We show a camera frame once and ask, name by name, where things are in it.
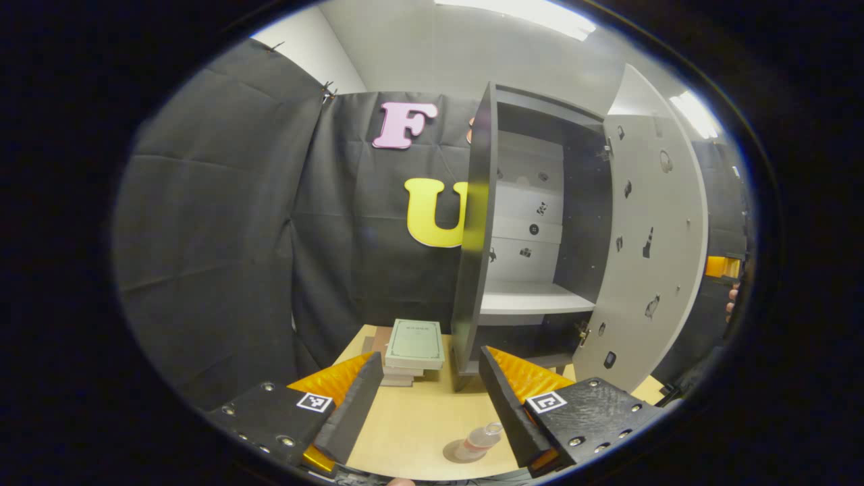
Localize black backdrop cloth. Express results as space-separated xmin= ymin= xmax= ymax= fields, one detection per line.
xmin=111 ymin=37 xmax=753 ymax=406

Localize dark cabinet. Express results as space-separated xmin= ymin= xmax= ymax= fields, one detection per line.
xmin=451 ymin=82 xmax=615 ymax=392

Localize round brown coaster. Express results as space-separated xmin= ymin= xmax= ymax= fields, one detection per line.
xmin=443 ymin=439 xmax=488 ymax=464

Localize ceiling light panel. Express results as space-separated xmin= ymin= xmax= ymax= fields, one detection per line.
xmin=670 ymin=90 xmax=720 ymax=140
xmin=432 ymin=0 xmax=598 ymax=41

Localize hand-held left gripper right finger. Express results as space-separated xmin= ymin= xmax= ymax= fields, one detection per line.
xmin=478 ymin=346 xmax=676 ymax=477

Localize clear plastic bottle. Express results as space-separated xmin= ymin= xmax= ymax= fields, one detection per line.
xmin=454 ymin=422 xmax=504 ymax=462

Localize grey book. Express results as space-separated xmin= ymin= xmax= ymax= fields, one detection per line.
xmin=380 ymin=368 xmax=426 ymax=388

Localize grey cabinet door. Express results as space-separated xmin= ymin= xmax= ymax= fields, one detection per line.
xmin=575 ymin=64 xmax=709 ymax=394

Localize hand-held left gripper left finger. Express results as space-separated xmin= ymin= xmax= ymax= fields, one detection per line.
xmin=206 ymin=351 xmax=384 ymax=475

